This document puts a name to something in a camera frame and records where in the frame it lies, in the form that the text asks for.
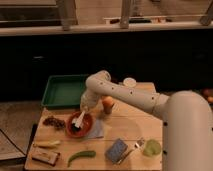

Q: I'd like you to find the green cup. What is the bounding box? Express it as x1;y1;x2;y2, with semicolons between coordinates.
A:
143;139;161;157

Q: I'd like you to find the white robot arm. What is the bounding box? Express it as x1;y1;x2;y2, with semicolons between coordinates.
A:
80;70;213;171

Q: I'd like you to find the red bowl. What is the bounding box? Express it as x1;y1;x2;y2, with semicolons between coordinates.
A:
65;111;93;138

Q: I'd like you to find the silver fork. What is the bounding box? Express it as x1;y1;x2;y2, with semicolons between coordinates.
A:
117;138;145;164

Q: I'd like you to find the brown rectangular box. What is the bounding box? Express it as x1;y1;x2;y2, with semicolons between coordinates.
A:
32;148;60;166

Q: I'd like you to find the blue sponge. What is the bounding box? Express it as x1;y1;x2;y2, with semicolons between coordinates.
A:
105;139;128;164

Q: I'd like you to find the green plastic tray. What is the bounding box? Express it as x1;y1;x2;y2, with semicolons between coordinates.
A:
42;74;88;109

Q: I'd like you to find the white black dish brush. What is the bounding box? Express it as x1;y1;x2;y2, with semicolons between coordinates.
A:
72;112;85;130

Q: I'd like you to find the black cable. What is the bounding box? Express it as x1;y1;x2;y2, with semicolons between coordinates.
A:
0;129;28;156

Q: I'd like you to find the grey blue cloth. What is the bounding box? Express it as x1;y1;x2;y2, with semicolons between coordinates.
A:
87;120;104;139

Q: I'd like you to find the green chili pepper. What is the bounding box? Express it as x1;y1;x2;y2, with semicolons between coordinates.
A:
67;150;96;167

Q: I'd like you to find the yellow banana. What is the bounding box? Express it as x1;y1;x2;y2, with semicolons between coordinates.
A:
33;140;61;148

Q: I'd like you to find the bunch of dark grapes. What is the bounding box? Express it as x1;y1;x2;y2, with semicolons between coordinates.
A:
43;116;65;130

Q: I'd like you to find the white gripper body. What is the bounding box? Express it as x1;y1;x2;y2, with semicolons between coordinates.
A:
80;89;100;112

